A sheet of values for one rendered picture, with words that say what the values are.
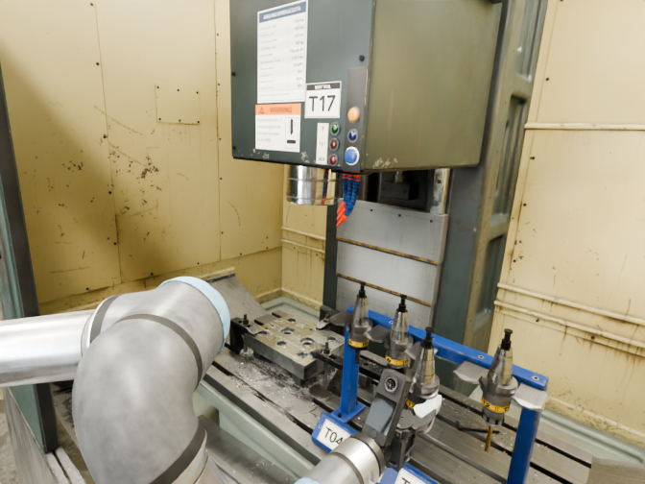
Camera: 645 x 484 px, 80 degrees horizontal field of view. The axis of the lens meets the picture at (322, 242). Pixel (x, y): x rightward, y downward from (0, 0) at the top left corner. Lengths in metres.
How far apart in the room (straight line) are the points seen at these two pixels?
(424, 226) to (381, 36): 0.79
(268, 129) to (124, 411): 0.74
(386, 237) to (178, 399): 1.22
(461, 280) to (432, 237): 0.19
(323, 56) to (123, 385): 0.70
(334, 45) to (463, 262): 0.89
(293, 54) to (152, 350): 0.71
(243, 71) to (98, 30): 0.97
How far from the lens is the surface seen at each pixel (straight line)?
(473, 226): 1.42
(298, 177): 1.09
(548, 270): 1.75
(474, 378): 0.85
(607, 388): 1.88
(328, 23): 0.89
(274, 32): 1.00
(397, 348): 0.89
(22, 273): 1.16
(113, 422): 0.40
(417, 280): 1.51
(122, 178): 1.93
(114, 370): 0.41
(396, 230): 1.50
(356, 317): 0.94
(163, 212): 2.03
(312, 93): 0.88
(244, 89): 1.06
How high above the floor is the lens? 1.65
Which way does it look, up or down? 15 degrees down
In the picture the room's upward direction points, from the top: 3 degrees clockwise
